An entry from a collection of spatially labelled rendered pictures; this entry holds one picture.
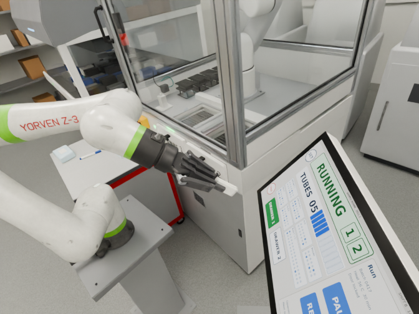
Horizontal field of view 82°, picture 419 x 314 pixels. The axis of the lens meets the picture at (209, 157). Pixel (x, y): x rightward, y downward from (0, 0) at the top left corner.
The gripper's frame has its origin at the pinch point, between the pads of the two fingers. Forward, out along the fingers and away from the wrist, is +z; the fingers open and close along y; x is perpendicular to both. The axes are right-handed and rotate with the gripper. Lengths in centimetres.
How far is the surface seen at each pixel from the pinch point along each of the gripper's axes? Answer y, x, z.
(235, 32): 28.6, -29.7, -16.8
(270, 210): 1.0, 1.1, 17.8
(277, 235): -8.2, 0.3, 17.9
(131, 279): -2, 68, -3
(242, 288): 22, 87, 71
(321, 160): 4.5, -19.9, 18.1
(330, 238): -16.6, -14.4, 18.1
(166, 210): 64, 99, 13
